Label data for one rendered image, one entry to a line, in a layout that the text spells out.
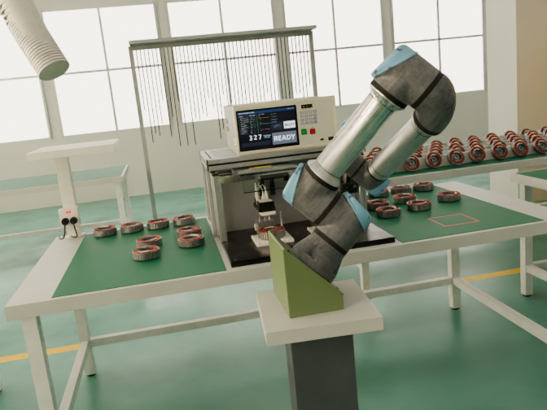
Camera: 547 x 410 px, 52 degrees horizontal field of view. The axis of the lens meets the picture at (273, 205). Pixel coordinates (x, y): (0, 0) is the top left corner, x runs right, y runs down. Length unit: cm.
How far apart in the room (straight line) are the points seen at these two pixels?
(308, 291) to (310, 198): 26
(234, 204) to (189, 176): 619
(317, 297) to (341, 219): 23
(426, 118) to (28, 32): 209
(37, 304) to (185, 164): 671
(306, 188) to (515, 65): 457
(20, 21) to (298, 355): 214
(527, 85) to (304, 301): 473
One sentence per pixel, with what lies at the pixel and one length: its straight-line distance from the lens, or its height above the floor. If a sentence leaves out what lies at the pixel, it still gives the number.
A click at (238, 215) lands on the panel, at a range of 253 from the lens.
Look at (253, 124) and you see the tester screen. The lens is 237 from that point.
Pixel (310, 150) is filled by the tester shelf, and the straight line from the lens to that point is 240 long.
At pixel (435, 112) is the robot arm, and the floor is 127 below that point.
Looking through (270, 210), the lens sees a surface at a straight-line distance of 234.
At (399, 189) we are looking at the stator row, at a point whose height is 78.
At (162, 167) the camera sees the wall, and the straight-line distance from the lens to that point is 867.
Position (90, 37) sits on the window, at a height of 231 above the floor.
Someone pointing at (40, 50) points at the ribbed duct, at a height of 166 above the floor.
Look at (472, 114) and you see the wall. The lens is 998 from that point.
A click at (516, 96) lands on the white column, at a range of 600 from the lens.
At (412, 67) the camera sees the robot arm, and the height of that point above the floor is 139.
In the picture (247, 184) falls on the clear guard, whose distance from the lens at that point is 212.
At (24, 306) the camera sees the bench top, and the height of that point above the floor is 74.
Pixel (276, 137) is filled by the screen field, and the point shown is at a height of 117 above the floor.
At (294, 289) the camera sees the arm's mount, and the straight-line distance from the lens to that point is 158.
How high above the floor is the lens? 138
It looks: 12 degrees down
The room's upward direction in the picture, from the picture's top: 6 degrees counter-clockwise
